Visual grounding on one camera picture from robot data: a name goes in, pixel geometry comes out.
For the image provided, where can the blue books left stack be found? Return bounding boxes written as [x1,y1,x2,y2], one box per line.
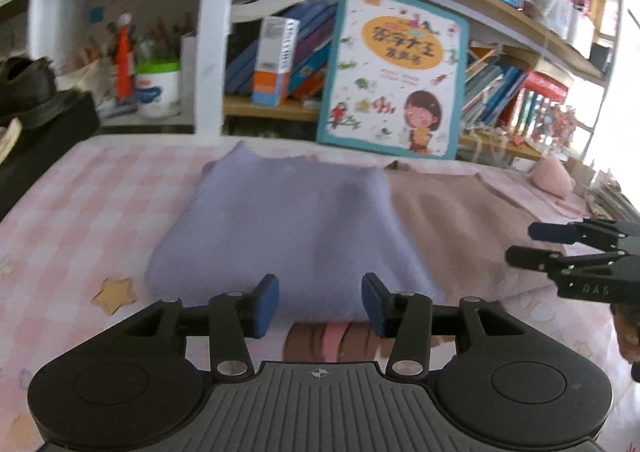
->
[224,0,337,105]

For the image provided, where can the purple and pink sweater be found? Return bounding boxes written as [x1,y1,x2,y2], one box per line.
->
[145,146,547,322]

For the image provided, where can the person's right hand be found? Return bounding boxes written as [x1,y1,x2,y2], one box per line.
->
[612,305,640,363]

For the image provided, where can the colourful flower ornament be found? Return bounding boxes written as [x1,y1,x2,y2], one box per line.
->
[526,101,577,148]

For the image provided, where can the stack of papers and books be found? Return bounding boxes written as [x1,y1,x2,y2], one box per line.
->
[586,181,639,224]

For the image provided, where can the white charging cable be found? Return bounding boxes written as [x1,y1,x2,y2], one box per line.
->
[470,120,532,168]

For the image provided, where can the row of leaning books right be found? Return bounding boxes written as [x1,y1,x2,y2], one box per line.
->
[461,44,568,130]

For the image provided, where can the red orange tassel ornament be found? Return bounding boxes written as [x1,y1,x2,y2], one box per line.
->
[115,12,134,105]

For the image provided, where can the white tub green lid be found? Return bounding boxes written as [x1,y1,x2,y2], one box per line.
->
[134,60,181,120]

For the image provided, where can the white orange usmile box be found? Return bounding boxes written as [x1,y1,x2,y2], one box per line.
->
[252,16,299,108]

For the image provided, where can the children's picture book teal border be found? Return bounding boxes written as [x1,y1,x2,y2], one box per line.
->
[316,0,469,160]

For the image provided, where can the black box at left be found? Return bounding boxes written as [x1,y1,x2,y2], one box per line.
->
[1,90,100,218]

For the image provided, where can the pink checkered tablecloth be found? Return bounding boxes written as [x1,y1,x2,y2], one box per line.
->
[1,139,639,451]

